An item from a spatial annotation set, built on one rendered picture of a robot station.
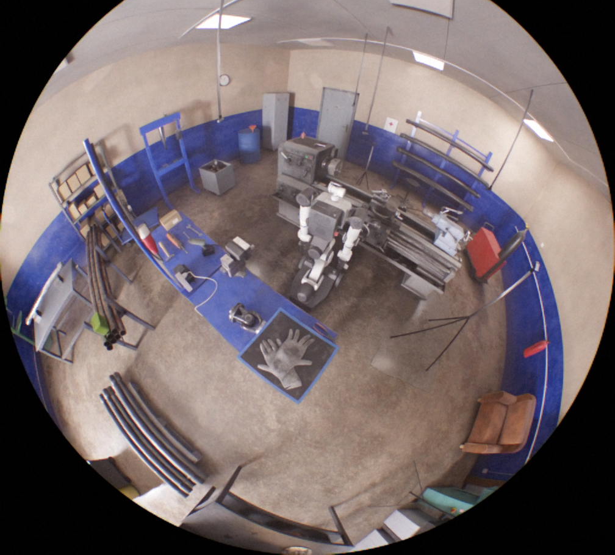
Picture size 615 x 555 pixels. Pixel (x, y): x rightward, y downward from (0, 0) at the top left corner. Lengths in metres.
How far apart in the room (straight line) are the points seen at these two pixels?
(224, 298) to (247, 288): 0.20
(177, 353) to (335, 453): 2.12
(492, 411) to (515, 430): 0.57
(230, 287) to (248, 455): 1.89
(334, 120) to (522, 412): 7.39
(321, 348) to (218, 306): 0.86
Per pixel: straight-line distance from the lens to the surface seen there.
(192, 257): 1.80
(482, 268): 4.17
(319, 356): 0.90
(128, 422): 2.89
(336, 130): 5.78
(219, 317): 1.42
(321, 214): 1.23
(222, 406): 2.30
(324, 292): 2.22
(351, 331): 2.32
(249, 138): 4.96
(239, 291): 1.46
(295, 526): 2.29
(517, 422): 3.55
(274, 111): 5.67
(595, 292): 4.13
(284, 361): 0.85
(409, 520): 3.27
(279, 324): 0.92
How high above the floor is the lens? 2.14
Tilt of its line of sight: 50 degrees down
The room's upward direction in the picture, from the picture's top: 9 degrees clockwise
